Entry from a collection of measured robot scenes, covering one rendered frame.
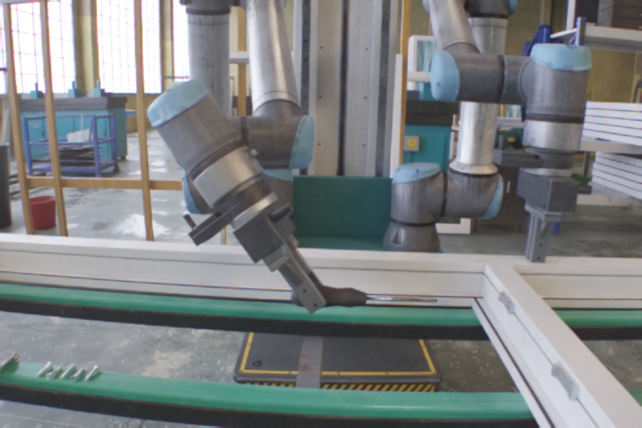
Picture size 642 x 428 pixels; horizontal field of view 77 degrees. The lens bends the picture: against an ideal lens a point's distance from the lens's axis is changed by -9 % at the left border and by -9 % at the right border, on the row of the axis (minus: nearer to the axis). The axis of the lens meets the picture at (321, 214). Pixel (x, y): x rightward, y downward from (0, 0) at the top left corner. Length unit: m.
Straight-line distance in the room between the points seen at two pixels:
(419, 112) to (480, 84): 3.44
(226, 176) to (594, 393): 0.47
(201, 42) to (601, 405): 1.09
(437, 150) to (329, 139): 2.88
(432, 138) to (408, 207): 2.98
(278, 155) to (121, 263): 0.34
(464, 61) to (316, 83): 0.77
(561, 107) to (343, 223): 0.97
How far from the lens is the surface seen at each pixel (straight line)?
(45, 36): 3.56
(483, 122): 1.38
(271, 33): 0.94
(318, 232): 1.54
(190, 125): 0.59
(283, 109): 0.75
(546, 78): 0.75
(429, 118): 4.30
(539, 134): 0.75
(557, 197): 0.74
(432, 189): 1.39
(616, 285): 0.90
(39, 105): 9.41
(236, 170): 0.58
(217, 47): 1.20
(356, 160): 1.58
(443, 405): 0.54
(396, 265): 0.74
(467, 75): 0.83
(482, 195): 1.41
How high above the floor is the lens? 1.19
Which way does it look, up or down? 15 degrees down
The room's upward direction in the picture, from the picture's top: 1 degrees clockwise
